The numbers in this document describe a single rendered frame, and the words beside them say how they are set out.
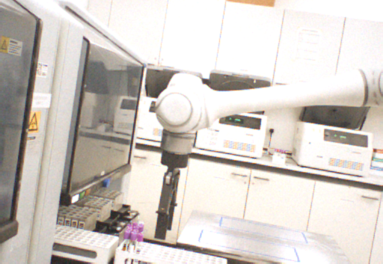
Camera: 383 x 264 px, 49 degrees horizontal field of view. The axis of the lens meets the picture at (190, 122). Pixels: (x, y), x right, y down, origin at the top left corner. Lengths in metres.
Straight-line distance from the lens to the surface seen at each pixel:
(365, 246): 3.70
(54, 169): 1.09
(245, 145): 3.43
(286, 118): 4.06
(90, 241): 1.22
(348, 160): 3.53
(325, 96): 1.13
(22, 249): 1.04
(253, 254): 1.46
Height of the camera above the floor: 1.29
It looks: 3 degrees down
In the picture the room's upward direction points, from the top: 9 degrees clockwise
